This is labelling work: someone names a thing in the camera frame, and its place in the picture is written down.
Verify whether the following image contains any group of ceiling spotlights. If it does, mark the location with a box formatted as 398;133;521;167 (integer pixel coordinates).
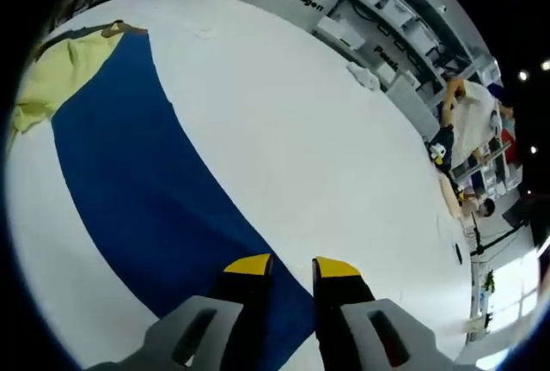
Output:
446;0;550;154

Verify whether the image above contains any grey metal storage shelf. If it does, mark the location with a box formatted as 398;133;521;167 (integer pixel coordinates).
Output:
315;0;489;101

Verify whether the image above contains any beige cloth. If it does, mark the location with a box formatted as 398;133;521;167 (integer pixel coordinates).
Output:
440;173;464;220

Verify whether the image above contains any yellow grey blue garment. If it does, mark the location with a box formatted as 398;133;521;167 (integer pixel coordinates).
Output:
8;21;321;345

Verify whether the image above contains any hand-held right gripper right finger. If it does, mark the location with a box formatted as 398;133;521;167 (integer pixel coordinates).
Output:
311;256;456;371

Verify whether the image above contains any white cardboard box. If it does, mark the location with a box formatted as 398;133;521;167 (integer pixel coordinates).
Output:
317;14;366;48

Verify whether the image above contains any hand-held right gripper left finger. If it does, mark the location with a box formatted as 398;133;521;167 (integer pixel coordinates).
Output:
81;252;275;371

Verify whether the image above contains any white cloth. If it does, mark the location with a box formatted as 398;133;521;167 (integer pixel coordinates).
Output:
346;63;382;90

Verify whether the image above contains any black tripod stand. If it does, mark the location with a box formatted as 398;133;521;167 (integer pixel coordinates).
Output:
467;211;536;263

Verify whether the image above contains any white chair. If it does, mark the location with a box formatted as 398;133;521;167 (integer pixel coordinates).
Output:
386;74;437;140

